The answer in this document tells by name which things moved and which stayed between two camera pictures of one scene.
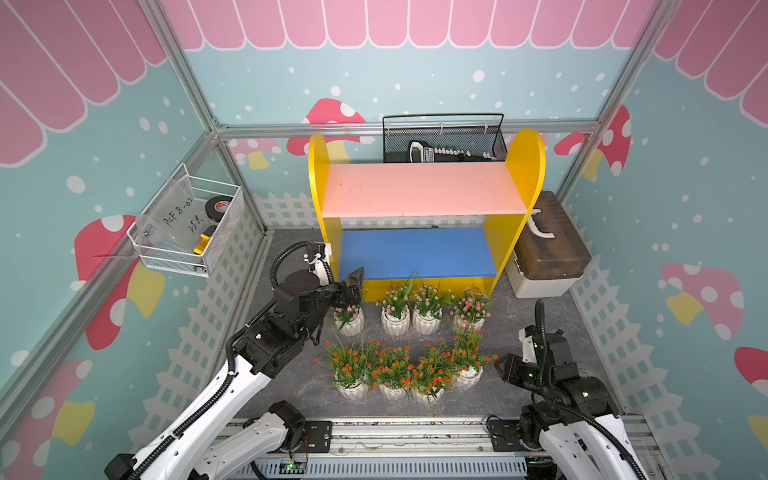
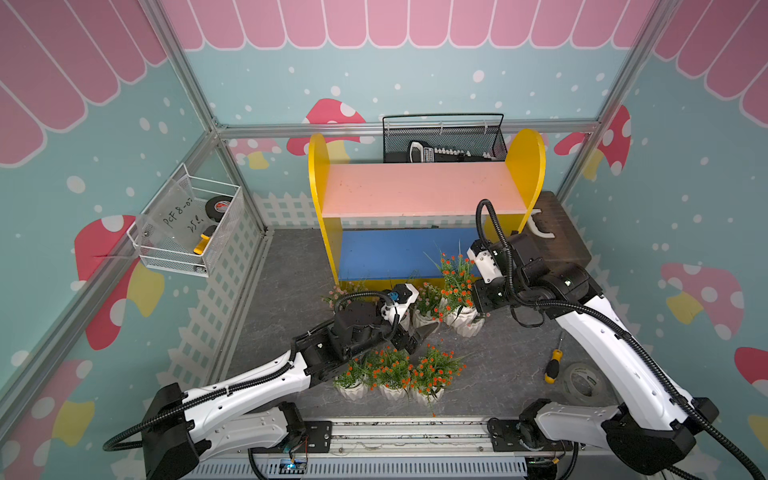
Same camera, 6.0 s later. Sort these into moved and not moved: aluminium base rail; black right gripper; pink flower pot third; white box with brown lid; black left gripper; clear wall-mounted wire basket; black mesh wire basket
Moved: black right gripper; black left gripper
Not moved: clear wall-mounted wire basket; aluminium base rail; white box with brown lid; black mesh wire basket; pink flower pot third
